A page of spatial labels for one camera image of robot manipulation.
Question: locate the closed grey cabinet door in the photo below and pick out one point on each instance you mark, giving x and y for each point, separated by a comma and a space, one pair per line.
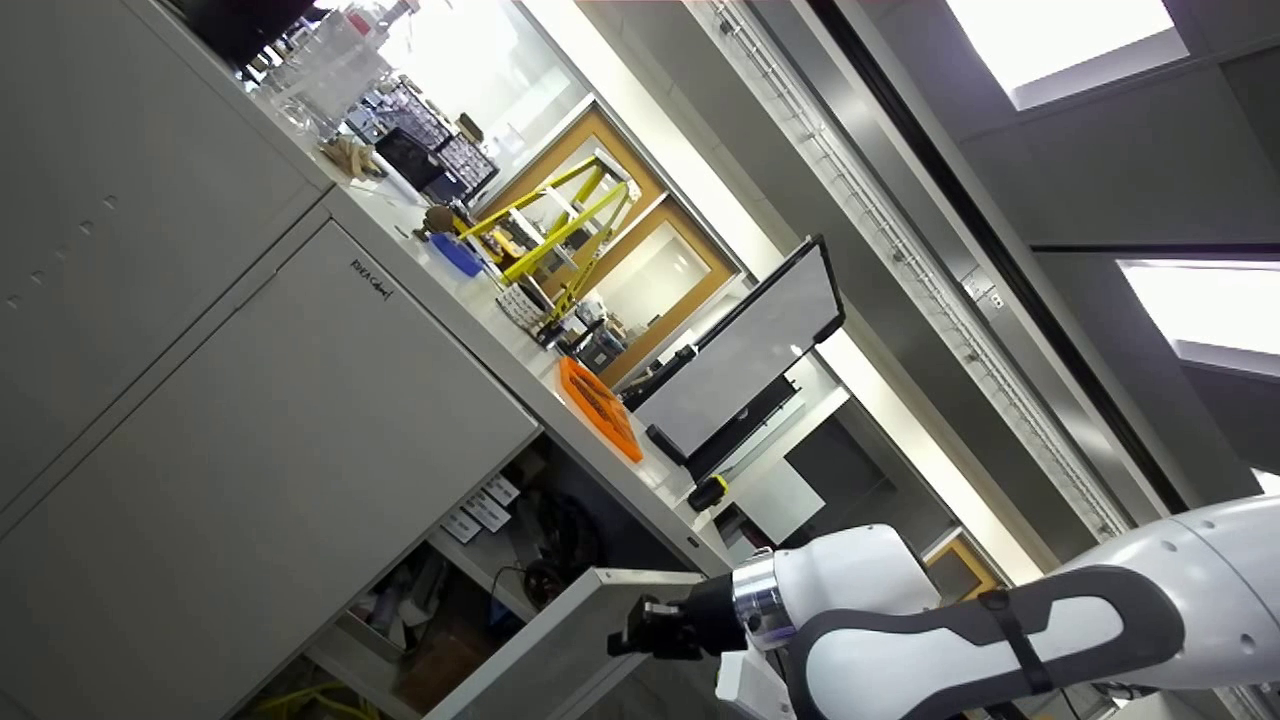
250, 480

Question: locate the yellow metal frame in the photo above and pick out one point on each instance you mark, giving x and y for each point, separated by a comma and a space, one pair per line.
560, 235

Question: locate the orange plastic tray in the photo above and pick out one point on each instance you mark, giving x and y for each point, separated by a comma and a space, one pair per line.
600, 410

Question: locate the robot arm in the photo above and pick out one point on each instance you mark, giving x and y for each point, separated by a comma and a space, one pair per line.
1000, 650

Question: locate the blue plastic container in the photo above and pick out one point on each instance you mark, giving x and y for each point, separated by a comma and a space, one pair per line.
458, 254

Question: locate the wooden framed window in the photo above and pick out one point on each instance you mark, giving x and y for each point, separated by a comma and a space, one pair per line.
690, 250

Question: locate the open grey cabinet door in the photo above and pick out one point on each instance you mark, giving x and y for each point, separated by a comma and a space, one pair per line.
560, 650

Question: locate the black parts organiser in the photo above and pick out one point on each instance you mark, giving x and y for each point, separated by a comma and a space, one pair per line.
435, 150

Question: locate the black and yellow tape measure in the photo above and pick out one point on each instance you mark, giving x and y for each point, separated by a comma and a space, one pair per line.
706, 493

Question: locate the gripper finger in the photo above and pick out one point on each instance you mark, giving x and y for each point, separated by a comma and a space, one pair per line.
660, 612
650, 645

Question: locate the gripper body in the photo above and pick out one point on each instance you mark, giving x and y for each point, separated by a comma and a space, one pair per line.
715, 615

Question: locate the heap of clear plastic boxes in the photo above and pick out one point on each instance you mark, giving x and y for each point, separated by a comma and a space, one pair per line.
330, 65

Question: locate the grey metal cabinet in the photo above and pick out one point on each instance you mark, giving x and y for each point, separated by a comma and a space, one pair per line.
250, 400

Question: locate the ceiling light panel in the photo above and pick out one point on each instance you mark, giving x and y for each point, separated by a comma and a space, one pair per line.
1060, 40
1210, 310

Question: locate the black framed monitor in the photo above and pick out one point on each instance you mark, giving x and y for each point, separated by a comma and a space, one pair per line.
750, 350

